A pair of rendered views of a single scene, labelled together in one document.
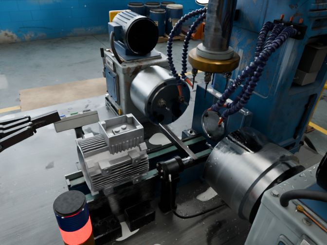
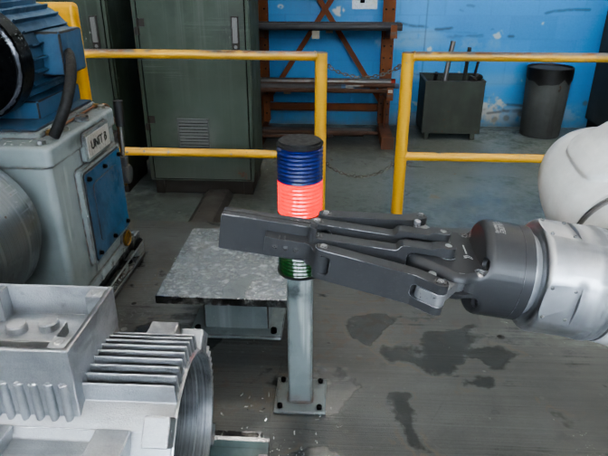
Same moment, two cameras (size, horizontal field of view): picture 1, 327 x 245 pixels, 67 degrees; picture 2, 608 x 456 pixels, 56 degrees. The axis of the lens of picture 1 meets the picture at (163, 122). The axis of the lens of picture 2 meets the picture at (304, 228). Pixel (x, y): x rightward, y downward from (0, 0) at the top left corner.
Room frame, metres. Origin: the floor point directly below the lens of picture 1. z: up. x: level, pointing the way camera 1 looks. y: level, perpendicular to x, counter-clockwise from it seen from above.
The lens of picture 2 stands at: (0.88, 0.58, 1.42)
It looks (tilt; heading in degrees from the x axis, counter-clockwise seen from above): 25 degrees down; 215
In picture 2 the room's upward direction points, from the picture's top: straight up
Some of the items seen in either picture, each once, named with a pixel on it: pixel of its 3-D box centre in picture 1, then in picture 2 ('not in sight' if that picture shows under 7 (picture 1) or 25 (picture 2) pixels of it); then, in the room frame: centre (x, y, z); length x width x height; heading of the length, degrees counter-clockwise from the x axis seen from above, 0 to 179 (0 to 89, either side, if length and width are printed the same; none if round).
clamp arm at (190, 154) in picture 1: (176, 142); not in sight; (0.76, -0.05, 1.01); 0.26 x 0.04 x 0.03; 32
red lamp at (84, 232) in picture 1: (75, 225); (299, 194); (0.30, 0.17, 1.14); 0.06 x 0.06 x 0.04
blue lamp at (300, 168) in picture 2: (72, 211); (299, 162); (0.30, 0.17, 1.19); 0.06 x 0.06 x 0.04
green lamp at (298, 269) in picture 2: not in sight; (299, 255); (0.30, 0.17, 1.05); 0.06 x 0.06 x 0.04
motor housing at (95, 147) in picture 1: (112, 158); (92, 429); (0.65, 0.17, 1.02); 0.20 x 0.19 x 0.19; 122
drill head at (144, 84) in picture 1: (154, 91); not in sight; (1.14, 0.05, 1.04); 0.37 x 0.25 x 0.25; 32
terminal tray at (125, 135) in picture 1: (121, 133); (33, 347); (0.68, 0.14, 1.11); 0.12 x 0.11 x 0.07; 122
